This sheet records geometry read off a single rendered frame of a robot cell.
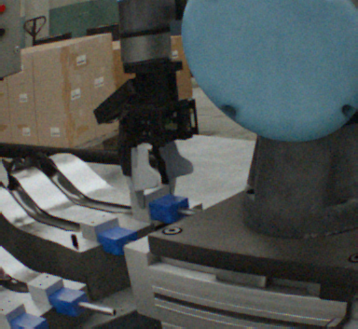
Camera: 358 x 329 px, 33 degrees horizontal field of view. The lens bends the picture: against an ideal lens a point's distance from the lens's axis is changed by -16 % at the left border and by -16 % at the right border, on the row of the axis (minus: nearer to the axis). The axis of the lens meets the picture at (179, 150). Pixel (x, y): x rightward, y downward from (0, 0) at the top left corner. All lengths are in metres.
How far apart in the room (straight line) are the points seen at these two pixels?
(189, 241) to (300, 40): 0.25
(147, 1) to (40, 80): 4.15
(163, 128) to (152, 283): 0.37
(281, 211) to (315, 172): 0.04
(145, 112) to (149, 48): 0.09
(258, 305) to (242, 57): 0.28
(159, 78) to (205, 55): 0.60
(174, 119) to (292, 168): 0.50
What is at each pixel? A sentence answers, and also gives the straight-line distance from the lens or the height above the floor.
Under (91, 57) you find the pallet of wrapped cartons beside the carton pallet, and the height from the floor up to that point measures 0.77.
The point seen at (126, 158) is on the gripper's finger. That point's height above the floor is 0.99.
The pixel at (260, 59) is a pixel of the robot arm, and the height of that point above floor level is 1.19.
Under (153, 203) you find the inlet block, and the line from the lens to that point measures 1.03.
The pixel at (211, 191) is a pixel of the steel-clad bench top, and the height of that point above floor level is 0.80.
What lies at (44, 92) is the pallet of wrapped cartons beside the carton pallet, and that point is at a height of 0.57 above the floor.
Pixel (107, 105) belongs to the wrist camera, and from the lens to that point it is 1.05.
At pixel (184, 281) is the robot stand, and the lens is 0.63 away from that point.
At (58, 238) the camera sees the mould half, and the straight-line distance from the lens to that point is 1.01.
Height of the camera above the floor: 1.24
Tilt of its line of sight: 14 degrees down
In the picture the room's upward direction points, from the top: 6 degrees counter-clockwise
